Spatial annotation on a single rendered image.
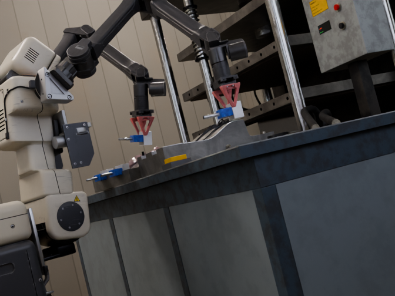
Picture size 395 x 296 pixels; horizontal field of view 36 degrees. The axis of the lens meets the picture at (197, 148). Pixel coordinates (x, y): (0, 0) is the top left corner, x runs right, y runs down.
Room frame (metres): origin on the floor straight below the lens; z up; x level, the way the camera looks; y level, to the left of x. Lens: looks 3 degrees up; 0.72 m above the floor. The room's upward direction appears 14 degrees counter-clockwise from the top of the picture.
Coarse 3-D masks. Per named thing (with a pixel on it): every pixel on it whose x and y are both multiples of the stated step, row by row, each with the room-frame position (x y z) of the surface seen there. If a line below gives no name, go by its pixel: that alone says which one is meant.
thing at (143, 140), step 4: (140, 132) 2.42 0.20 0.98; (148, 132) 2.41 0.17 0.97; (132, 136) 2.39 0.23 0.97; (136, 136) 2.39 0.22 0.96; (140, 136) 2.40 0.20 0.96; (144, 136) 2.40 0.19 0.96; (148, 136) 2.41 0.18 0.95; (132, 140) 2.40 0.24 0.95; (136, 140) 2.39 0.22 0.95; (140, 140) 2.40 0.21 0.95; (144, 140) 2.40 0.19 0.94; (148, 140) 2.41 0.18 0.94; (140, 144) 2.43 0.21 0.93; (144, 144) 2.40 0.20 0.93; (148, 144) 2.41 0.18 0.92
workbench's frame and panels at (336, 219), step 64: (384, 128) 1.95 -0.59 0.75; (128, 192) 2.45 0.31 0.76; (192, 192) 2.08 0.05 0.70; (256, 192) 1.74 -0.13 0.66; (320, 192) 1.81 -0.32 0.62; (384, 192) 1.92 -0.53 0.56; (128, 256) 2.76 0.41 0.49; (192, 256) 2.19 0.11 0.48; (256, 256) 1.82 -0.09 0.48; (320, 256) 1.78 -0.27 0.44; (384, 256) 1.89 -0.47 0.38
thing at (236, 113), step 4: (228, 104) 2.02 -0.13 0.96; (236, 104) 2.01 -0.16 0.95; (240, 104) 2.01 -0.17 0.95; (224, 108) 1.99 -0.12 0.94; (228, 108) 2.00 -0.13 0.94; (232, 108) 2.00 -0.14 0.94; (236, 108) 2.00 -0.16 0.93; (240, 108) 2.01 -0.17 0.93; (216, 112) 2.02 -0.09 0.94; (220, 112) 1.99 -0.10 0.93; (224, 112) 1.99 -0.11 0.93; (228, 112) 2.00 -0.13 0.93; (232, 112) 2.00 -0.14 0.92; (236, 112) 2.00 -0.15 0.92; (240, 112) 2.01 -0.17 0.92; (204, 116) 1.99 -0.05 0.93; (208, 116) 1.99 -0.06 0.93; (212, 116) 2.00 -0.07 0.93; (216, 116) 2.00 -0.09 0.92; (220, 116) 2.00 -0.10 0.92; (224, 116) 1.99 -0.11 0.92; (228, 116) 2.01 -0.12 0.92; (232, 116) 2.01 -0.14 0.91; (236, 116) 2.00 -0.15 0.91; (240, 116) 2.01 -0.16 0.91
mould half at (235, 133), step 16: (224, 128) 2.39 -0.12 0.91; (240, 128) 2.42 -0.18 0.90; (176, 144) 2.28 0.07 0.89; (192, 144) 2.31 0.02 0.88; (208, 144) 2.35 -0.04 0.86; (224, 144) 2.38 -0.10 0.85; (240, 144) 2.41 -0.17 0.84; (144, 160) 2.42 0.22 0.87; (160, 160) 2.29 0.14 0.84; (192, 160) 2.31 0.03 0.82; (144, 176) 2.46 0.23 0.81
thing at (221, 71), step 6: (216, 66) 2.00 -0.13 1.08; (222, 66) 2.00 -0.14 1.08; (228, 66) 2.01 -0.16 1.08; (216, 72) 2.00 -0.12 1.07; (222, 72) 2.00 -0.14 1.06; (228, 72) 2.00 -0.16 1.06; (216, 78) 2.01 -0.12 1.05; (222, 78) 1.97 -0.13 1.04; (228, 78) 1.99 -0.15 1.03; (234, 78) 1.98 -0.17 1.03; (210, 84) 2.05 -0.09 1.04
